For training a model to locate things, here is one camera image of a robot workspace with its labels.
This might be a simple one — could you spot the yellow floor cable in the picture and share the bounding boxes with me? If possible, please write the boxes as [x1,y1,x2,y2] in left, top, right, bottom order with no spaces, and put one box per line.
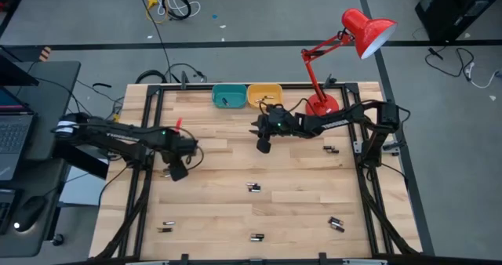
[145,0,170,25]

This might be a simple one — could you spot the black floor cable with plug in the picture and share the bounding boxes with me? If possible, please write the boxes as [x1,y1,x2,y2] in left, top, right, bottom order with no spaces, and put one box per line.
[424,46,476,78]

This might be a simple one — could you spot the thick black cable loop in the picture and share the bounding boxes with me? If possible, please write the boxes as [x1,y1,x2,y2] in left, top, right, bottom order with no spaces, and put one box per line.
[135,63,208,85]

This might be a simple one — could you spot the coiled black floor cable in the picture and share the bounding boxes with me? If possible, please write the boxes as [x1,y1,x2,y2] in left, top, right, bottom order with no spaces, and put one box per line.
[163,0,193,22]

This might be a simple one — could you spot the long black floor cable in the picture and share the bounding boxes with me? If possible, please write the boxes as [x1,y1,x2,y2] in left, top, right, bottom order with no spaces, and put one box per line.
[134,0,173,84]

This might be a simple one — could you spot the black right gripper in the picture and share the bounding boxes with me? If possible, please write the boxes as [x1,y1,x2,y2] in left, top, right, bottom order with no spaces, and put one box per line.
[249,110,299,154]

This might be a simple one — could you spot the grey laptop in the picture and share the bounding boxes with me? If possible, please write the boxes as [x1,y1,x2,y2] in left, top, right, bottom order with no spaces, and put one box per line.
[0,86,37,182]

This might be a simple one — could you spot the black computer mouse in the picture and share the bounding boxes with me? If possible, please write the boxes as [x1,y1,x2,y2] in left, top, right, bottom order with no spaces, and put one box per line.
[13,195,49,234]

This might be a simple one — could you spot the yellow plastic bin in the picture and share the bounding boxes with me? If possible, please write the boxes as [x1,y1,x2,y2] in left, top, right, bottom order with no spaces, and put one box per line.
[246,83,284,110]

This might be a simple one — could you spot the black aluminium table frame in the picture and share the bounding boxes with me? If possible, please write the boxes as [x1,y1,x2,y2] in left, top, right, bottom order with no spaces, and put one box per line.
[93,82,423,265]

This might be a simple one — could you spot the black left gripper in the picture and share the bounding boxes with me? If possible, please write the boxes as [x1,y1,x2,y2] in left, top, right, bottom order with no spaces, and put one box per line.
[162,133,199,182]

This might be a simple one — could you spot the teal plastic bin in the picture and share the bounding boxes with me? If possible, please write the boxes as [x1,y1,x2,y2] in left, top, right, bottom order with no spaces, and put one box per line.
[211,83,249,110]

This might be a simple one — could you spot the red desk lamp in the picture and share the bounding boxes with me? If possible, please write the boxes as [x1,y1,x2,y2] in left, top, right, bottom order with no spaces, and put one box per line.
[300,8,398,125]

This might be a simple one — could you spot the white floor cable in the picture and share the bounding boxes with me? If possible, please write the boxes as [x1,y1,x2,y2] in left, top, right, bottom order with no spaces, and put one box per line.
[464,62,502,89]
[155,0,202,18]

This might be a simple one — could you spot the orange black striped marker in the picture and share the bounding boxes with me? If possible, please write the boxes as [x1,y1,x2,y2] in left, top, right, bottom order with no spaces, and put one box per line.
[38,45,53,63]

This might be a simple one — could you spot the black side desk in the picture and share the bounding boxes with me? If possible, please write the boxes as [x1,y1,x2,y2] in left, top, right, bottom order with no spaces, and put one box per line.
[0,60,82,258]

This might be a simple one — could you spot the black computer tower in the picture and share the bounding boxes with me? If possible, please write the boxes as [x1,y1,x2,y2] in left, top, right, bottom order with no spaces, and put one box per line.
[407,0,502,42]

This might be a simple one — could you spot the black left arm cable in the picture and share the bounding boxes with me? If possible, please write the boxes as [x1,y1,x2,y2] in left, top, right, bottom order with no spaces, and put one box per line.
[184,125,206,171]

